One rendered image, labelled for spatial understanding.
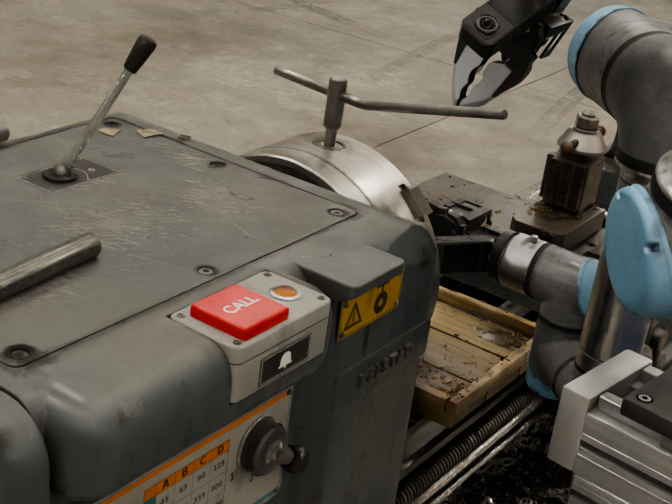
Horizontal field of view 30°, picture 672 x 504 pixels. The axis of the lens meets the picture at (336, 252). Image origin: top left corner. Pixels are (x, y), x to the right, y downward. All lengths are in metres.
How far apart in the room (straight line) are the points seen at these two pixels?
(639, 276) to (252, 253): 0.35
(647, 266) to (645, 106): 0.36
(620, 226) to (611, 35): 0.42
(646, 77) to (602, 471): 0.43
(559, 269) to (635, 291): 0.51
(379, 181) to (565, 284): 0.29
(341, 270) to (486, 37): 0.32
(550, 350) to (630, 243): 0.54
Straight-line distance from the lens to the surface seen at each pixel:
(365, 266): 1.17
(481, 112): 1.37
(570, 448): 1.34
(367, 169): 1.49
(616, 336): 1.50
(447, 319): 1.92
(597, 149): 2.01
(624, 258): 1.13
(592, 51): 1.51
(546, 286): 1.62
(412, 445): 1.67
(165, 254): 1.15
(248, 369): 1.02
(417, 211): 1.51
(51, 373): 0.96
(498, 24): 1.34
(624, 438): 1.30
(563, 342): 1.63
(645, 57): 1.43
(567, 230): 1.97
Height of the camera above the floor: 1.75
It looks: 24 degrees down
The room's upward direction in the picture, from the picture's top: 8 degrees clockwise
